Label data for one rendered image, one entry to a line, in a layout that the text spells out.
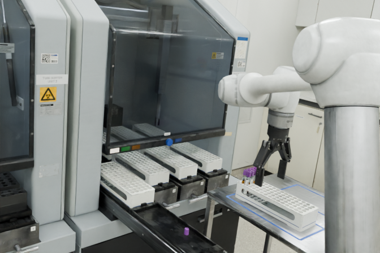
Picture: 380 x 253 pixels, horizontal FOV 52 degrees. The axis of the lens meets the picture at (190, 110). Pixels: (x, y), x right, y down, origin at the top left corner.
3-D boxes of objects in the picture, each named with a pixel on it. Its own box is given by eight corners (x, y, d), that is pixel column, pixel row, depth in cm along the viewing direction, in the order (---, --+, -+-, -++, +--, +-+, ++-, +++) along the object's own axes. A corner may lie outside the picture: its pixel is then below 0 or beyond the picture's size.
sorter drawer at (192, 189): (99, 149, 209) (99, 132, 207) (121, 145, 218) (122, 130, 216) (186, 206, 156) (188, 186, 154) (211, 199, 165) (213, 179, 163)
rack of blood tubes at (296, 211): (234, 196, 150) (236, 181, 149) (250, 190, 157) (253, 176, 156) (299, 232, 129) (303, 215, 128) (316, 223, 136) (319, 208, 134)
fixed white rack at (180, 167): (139, 158, 183) (140, 145, 182) (156, 155, 190) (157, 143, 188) (178, 182, 162) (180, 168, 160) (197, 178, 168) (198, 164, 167)
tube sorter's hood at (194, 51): (50, 118, 176) (54, -29, 161) (158, 109, 215) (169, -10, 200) (107, 156, 138) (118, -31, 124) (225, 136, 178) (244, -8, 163)
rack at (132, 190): (90, 179, 155) (91, 165, 154) (112, 174, 162) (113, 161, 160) (130, 212, 134) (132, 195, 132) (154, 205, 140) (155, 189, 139)
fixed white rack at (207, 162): (165, 153, 193) (166, 142, 192) (180, 151, 200) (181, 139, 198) (205, 175, 172) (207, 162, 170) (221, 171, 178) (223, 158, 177)
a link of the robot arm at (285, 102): (287, 107, 143) (254, 105, 140) (294, 65, 140) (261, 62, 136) (302, 114, 133) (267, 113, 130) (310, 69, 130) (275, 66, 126)
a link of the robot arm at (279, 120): (299, 112, 137) (297, 128, 138) (278, 106, 143) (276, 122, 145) (284, 114, 131) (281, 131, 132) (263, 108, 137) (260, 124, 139)
